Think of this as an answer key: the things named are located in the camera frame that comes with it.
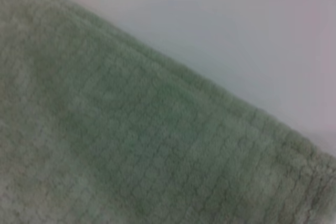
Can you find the green ribbed towel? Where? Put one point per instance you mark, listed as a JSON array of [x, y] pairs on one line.
[[118, 134]]

